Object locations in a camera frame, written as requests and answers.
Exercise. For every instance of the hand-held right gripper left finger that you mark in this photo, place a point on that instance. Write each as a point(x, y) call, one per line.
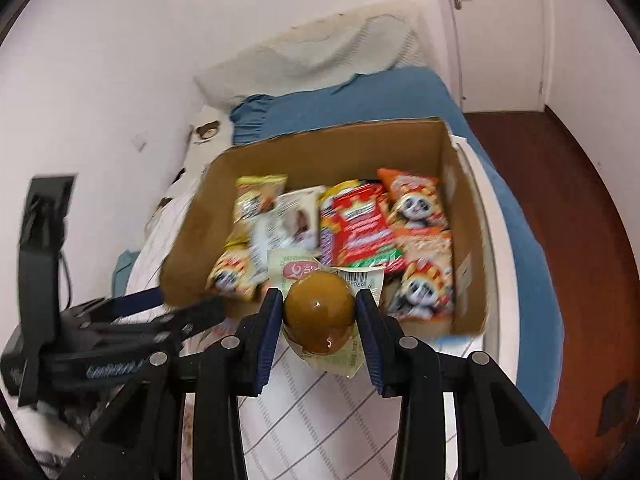
point(267, 340)

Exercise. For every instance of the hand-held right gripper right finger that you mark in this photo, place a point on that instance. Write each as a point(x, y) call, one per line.
point(372, 345)

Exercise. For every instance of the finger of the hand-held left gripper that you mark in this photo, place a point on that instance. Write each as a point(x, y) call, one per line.
point(135, 301)
point(195, 315)

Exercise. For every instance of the braised egg packet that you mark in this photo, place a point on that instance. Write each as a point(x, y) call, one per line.
point(320, 310)

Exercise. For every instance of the yellow cracker snack packet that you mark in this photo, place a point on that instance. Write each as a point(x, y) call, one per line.
point(260, 200)

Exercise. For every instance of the brown cardboard box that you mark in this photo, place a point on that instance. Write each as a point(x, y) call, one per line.
point(325, 150)

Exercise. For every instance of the light blue cloth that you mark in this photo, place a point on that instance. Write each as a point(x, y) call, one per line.
point(125, 270)

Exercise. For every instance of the orange panda snack packet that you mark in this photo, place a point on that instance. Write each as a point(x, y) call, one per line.
point(425, 280)
point(415, 205)
point(232, 275)

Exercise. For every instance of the white patterned mat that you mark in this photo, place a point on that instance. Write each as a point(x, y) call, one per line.
point(310, 425)

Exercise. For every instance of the yellow instant noodle packet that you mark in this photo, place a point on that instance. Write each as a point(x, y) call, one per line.
point(327, 242)

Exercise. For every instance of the red snack packet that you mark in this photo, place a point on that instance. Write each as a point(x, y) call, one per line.
point(360, 230)

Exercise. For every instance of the white chocolate cookie packet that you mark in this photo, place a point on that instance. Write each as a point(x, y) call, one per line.
point(295, 220)

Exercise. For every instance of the bear print pillow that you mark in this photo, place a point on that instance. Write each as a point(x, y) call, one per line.
point(220, 142)

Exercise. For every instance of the blue bedsheet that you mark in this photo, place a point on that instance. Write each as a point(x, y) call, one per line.
point(520, 240)

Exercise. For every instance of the white textured pillow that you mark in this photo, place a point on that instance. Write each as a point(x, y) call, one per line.
point(320, 55)

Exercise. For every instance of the white door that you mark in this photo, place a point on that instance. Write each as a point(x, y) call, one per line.
point(495, 35)

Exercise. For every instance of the white wall switch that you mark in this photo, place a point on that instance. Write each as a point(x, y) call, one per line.
point(140, 141)

